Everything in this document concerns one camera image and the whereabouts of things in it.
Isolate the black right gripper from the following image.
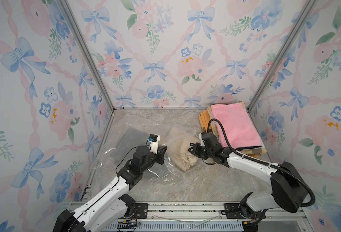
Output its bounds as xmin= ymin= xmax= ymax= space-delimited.
xmin=188 ymin=141 xmax=215 ymax=159

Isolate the cream fleece blanket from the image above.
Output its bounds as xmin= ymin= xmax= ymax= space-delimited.
xmin=169 ymin=136 xmax=198 ymax=172

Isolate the clear plastic vacuum bag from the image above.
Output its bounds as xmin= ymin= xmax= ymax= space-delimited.
xmin=94 ymin=110 xmax=205 ymax=187

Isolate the pink fleece blanket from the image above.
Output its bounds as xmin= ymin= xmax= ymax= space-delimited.
xmin=211 ymin=102 xmax=262 ymax=150

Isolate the yellow grey checked blanket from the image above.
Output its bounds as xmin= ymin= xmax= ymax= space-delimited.
xmin=207 ymin=105 xmax=267 ymax=157

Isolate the grey fleece blanket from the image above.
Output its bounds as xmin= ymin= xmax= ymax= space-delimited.
xmin=111 ymin=129 xmax=162 ymax=181

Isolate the orange cartoon print blanket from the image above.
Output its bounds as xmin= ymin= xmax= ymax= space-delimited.
xmin=198 ymin=110 xmax=219 ymax=137

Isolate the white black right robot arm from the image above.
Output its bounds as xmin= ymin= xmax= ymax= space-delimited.
xmin=188 ymin=132 xmax=315 ymax=218

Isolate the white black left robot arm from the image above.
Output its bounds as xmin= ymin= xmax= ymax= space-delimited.
xmin=53 ymin=145 xmax=168 ymax=232

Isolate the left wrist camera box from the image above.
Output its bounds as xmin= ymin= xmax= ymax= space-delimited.
xmin=147 ymin=134 xmax=161 ymax=154

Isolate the left floor aluminium rail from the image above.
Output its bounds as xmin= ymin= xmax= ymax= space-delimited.
xmin=79 ymin=111 xmax=115 ymax=202

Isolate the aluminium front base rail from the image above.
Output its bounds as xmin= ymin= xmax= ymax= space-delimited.
xmin=59 ymin=201 xmax=314 ymax=232

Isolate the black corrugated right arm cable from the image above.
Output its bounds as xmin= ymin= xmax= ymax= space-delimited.
xmin=207 ymin=118 xmax=316 ymax=207

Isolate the left rear aluminium corner post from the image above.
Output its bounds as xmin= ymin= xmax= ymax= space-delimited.
xmin=57 ymin=0 xmax=114 ymax=114

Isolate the aluminium corner post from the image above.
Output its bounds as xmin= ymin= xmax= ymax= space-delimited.
xmin=247 ymin=0 xmax=317 ymax=113
xmin=57 ymin=0 xmax=114 ymax=114

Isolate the right rear aluminium corner post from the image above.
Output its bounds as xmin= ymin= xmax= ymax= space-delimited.
xmin=247 ymin=0 xmax=317 ymax=113

